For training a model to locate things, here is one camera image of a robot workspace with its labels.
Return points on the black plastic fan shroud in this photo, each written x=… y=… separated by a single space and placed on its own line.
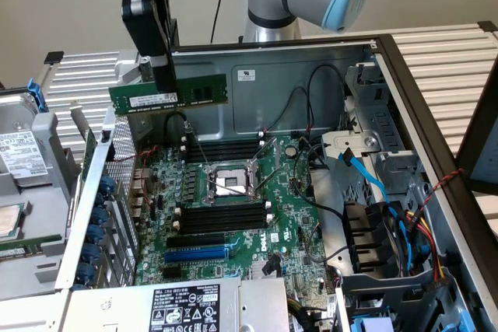
x=362 y=231

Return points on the blue expansion slot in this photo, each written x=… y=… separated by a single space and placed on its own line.
x=194 y=256

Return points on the blue card retention clip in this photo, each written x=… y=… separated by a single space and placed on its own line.
x=99 y=217
x=107 y=185
x=95 y=235
x=90 y=253
x=85 y=273

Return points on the hard disk white label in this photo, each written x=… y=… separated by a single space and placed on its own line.
x=23 y=149

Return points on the grey power supply unit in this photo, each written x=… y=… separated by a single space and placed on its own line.
x=116 y=308

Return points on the CPU socket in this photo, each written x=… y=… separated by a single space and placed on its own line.
x=229 y=176

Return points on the open metal PC case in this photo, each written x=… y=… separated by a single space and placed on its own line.
x=272 y=87

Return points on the dark case side panel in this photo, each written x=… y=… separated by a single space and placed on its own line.
x=472 y=141

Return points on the round coin battery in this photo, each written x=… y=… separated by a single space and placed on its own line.
x=290 y=150

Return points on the metal locking lever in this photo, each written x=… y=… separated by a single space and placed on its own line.
x=229 y=187
x=272 y=179
x=198 y=145

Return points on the blue plastic latch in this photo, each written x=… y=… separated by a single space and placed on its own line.
x=468 y=322
x=369 y=325

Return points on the green graphics card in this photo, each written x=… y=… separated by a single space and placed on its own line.
x=90 y=145

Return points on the silver heatsink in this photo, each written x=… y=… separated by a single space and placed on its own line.
x=257 y=270

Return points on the metal disk bay cage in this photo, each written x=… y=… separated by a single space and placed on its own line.
x=389 y=122

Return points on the green Dell motherboard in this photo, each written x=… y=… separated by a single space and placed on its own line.
x=288 y=200

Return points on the CPU chip silver lid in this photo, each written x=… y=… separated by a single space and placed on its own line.
x=9 y=221

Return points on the silver metal bracket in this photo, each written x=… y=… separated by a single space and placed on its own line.
x=342 y=141

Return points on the grey parts rack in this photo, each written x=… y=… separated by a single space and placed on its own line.
x=54 y=161

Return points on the black box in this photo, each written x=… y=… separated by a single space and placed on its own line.
x=175 y=32

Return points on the short black expansion slot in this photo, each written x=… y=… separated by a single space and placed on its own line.
x=171 y=273

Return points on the black table end cap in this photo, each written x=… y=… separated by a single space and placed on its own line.
x=488 y=26
x=54 y=57

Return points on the blue plastic disk rail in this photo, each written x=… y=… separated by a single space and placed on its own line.
x=37 y=93

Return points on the green RAM stick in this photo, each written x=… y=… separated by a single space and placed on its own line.
x=15 y=252
x=198 y=93

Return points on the metal socket cover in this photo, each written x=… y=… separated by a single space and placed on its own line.
x=277 y=151

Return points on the metal rear port stack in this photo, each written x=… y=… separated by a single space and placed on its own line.
x=140 y=175

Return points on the long black expansion slot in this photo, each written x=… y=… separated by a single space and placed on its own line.
x=194 y=240

